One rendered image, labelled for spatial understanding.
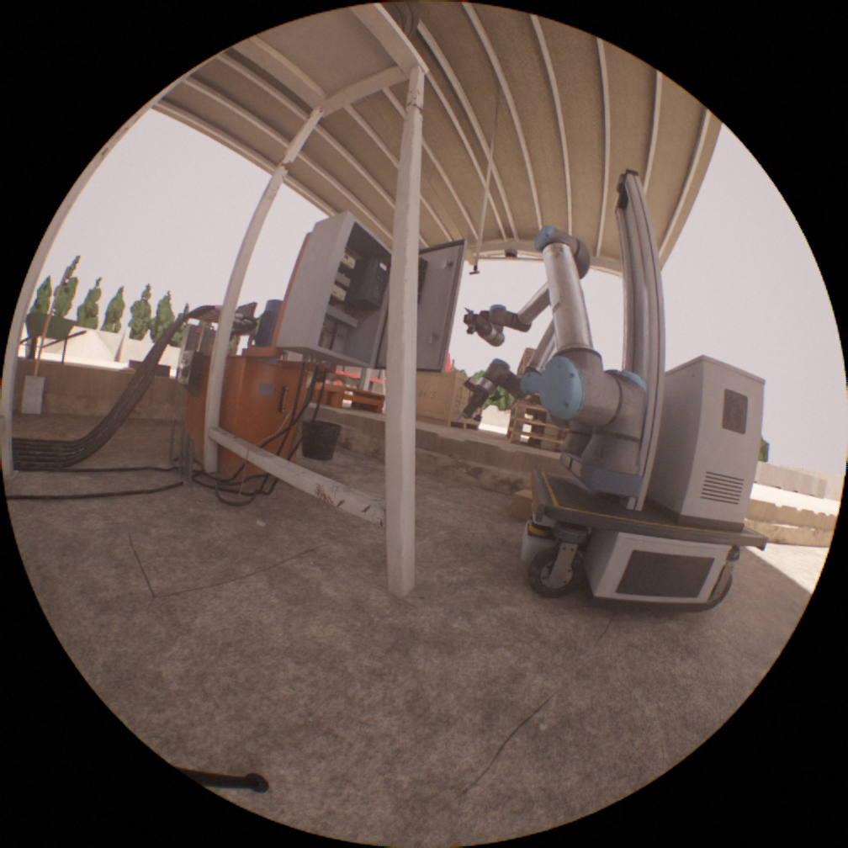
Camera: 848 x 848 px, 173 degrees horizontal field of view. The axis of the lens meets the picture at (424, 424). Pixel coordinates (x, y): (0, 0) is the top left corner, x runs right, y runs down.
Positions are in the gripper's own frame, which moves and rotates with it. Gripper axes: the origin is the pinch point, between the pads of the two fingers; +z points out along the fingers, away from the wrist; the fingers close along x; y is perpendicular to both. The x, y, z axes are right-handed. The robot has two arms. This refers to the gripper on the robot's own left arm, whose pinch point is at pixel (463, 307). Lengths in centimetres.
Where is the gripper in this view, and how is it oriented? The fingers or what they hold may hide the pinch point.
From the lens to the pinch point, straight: 123.8
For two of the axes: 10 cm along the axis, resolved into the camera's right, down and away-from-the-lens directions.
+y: -1.8, 9.8, 0.4
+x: -7.7, -1.7, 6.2
